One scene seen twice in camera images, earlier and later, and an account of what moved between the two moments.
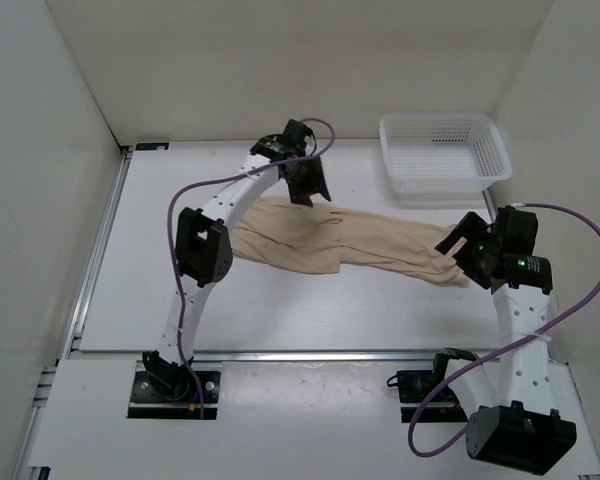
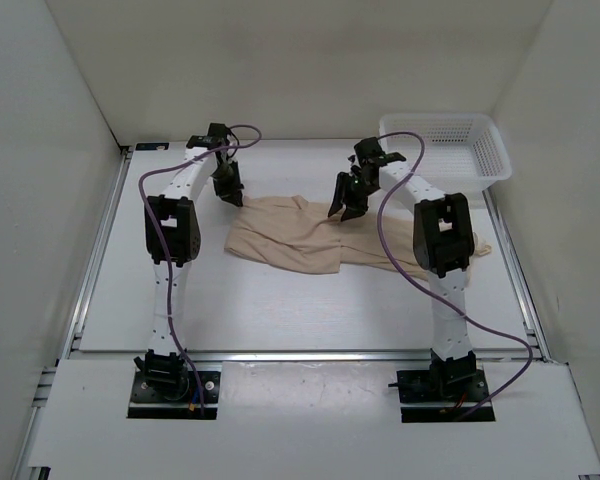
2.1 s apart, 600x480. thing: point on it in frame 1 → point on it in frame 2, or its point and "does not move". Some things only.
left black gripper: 316,184 → 230,193
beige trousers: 277,234 does not move
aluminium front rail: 103,356 does not move
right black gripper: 469,227 → 355,208
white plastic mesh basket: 442,156 does not move
